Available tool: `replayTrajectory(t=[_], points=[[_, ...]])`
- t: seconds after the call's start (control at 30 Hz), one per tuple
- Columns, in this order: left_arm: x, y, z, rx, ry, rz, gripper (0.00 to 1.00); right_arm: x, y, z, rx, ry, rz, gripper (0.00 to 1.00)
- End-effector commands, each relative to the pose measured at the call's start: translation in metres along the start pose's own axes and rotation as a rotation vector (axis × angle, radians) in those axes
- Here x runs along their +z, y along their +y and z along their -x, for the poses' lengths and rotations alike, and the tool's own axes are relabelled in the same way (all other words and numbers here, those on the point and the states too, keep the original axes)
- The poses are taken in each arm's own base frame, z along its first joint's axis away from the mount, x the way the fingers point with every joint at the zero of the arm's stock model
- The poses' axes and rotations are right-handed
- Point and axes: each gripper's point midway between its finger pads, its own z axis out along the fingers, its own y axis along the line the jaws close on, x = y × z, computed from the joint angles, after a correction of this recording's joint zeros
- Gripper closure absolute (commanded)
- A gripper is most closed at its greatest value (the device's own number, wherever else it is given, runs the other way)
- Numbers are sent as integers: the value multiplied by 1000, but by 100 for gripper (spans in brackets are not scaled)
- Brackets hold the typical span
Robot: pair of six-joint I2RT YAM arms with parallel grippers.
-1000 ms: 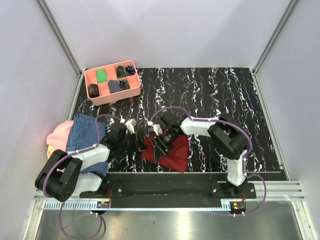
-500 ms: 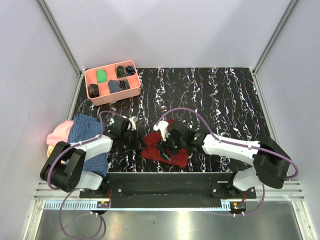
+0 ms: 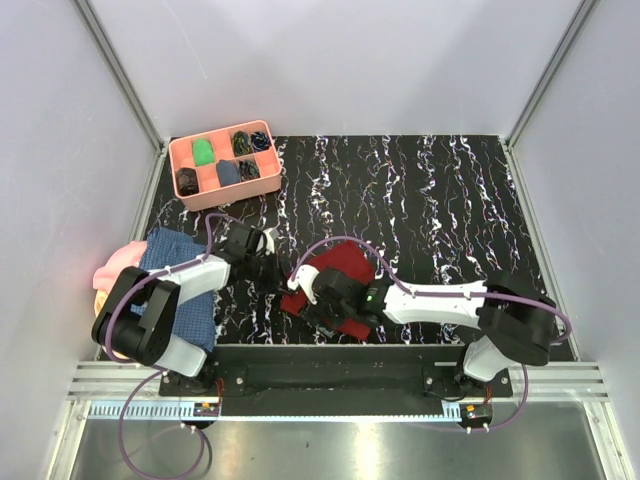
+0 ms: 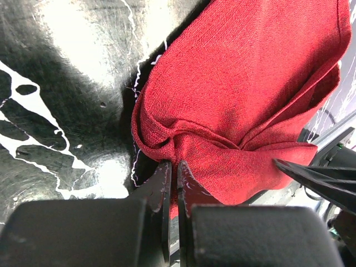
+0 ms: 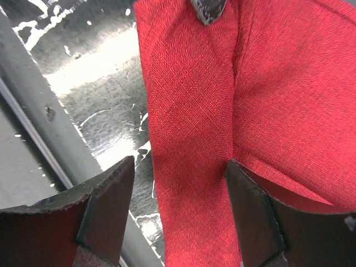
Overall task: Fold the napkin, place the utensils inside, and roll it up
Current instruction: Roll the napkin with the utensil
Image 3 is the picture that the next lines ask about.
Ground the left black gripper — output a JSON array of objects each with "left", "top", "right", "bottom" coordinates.
[{"left": 245, "top": 249, "right": 293, "bottom": 296}]

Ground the dark red cloth napkin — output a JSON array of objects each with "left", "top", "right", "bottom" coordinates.
[{"left": 280, "top": 241, "right": 378, "bottom": 341}]

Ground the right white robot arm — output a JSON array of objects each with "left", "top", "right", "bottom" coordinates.
[{"left": 287, "top": 265, "right": 555, "bottom": 397}]

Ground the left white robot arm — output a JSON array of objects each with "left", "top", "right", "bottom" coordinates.
[{"left": 91, "top": 223, "right": 283, "bottom": 396}]

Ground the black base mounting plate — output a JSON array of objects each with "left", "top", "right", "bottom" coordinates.
[{"left": 159, "top": 345, "right": 512, "bottom": 399}]

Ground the dark striped rolled sock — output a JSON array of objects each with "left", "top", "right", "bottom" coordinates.
[{"left": 238, "top": 159, "right": 260, "bottom": 182}]

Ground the grey blue rolled sock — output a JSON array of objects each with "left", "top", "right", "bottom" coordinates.
[{"left": 216, "top": 159, "right": 241, "bottom": 187}]

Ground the pink divided organizer tray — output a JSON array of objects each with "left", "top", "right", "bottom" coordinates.
[{"left": 169, "top": 120, "right": 282, "bottom": 211}]

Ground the dark brown rolled sock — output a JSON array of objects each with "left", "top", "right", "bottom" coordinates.
[{"left": 175, "top": 168, "right": 200, "bottom": 197}]

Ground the blue checkered cloth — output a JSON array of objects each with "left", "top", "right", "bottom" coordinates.
[{"left": 139, "top": 227, "right": 216, "bottom": 352}]

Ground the green rolled sock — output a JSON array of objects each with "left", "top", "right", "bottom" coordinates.
[{"left": 192, "top": 138, "right": 216, "bottom": 167}]

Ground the yellow patterned dark sock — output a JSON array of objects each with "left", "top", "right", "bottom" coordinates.
[{"left": 232, "top": 131, "right": 252, "bottom": 157}]

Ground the blue patterned dark sock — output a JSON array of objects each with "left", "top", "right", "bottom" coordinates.
[{"left": 250, "top": 131, "right": 271, "bottom": 152}]

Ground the pink cloth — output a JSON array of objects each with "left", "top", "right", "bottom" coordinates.
[{"left": 93, "top": 241, "right": 147, "bottom": 293}]

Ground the peach orange cloth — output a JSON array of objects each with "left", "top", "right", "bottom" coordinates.
[{"left": 94, "top": 290, "right": 109, "bottom": 317}]

